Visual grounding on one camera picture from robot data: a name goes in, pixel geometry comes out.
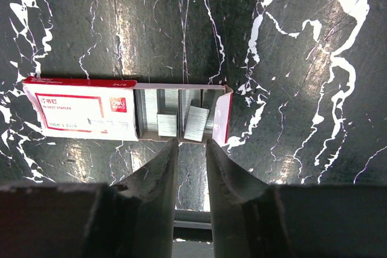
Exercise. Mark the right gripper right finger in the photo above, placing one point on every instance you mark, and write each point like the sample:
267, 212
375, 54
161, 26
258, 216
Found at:
253, 219

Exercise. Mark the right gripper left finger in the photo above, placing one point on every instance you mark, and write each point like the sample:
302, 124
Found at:
133, 218

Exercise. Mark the red staple box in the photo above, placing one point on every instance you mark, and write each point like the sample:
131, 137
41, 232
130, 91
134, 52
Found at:
124, 110

